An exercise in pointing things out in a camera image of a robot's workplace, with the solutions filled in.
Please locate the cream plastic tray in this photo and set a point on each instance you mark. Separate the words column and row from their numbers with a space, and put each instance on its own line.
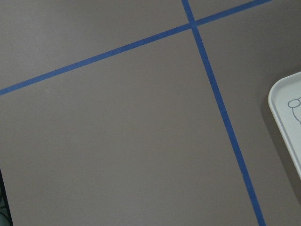
column 284, row 101

